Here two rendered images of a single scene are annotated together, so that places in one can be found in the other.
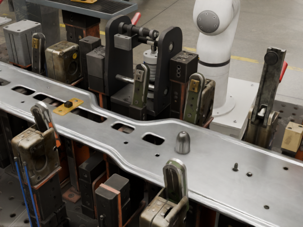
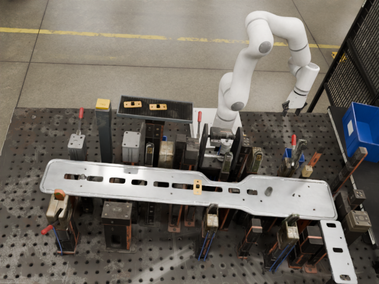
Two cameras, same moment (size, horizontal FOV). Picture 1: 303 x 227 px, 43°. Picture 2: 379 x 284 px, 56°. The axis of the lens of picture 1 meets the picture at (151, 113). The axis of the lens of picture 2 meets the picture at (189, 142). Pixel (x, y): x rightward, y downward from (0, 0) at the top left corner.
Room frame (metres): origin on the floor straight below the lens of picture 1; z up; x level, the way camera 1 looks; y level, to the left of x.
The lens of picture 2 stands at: (0.16, 0.88, 2.40)
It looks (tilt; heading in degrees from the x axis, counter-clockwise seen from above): 49 degrees down; 321
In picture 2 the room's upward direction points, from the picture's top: 11 degrees clockwise
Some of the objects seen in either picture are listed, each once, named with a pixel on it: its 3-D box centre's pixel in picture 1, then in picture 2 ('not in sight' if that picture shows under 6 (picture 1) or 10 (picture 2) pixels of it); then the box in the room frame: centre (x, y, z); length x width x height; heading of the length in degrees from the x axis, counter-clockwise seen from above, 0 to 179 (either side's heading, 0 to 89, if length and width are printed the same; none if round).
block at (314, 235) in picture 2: not in sight; (303, 247); (0.42, -0.14, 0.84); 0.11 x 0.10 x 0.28; 148
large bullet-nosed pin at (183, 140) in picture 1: (182, 143); (268, 191); (0.68, -0.07, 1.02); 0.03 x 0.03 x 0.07
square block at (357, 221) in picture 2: not in sight; (343, 235); (0.36, -0.34, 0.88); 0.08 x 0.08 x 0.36; 58
